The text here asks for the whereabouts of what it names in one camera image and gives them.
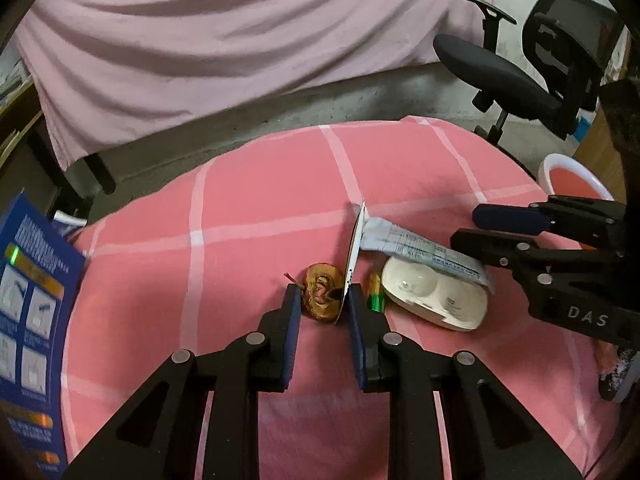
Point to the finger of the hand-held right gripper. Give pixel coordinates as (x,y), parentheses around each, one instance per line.
(495,249)
(505,217)

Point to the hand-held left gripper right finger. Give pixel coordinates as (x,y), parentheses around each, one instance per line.
(357,340)

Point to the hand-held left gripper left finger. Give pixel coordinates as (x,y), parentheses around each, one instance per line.
(290,340)

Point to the yellow green battery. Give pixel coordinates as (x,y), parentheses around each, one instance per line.
(376,302)

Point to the brown apple core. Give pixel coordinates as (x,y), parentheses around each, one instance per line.
(317,285)

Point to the red bucket with white rim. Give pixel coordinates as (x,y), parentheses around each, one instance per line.
(570,180)

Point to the white paper card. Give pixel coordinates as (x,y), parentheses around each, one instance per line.
(356,245)

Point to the grey white wrapper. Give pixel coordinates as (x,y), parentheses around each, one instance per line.
(400,242)

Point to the white plastic case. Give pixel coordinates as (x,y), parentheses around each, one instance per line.
(430,296)

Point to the wooden cabinet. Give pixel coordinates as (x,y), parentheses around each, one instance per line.
(596,155)

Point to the small blue box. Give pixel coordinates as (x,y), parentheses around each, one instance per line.
(582,128)

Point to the black office chair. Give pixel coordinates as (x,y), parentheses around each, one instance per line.
(500,72)

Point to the pink checked blanket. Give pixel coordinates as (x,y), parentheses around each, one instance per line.
(200,210)

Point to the black metal stand leg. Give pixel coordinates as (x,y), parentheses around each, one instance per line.
(100,175)

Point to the blue cardboard box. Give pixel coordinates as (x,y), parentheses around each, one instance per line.
(35,310)

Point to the pink hanging sheet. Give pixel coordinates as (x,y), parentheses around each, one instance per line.
(200,35)

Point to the stack of papers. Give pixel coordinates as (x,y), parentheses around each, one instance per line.
(12,77)

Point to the wooden wall shelf desk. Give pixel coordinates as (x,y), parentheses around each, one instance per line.
(20,120)

